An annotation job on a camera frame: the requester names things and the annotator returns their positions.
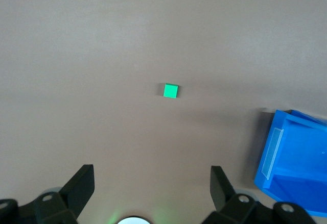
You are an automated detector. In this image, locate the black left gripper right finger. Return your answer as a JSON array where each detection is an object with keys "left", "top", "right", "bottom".
[{"left": 201, "top": 166, "right": 259, "bottom": 224}]

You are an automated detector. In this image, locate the blue plastic storage bin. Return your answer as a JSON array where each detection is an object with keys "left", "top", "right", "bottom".
[{"left": 253, "top": 109, "right": 327, "bottom": 217}]

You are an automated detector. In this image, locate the green cube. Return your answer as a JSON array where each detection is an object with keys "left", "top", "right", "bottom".
[{"left": 162, "top": 83, "right": 180, "bottom": 99}]

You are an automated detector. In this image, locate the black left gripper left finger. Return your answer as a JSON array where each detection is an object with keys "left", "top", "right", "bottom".
[{"left": 33, "top": 164, "right": 95, "bottom": 224}]

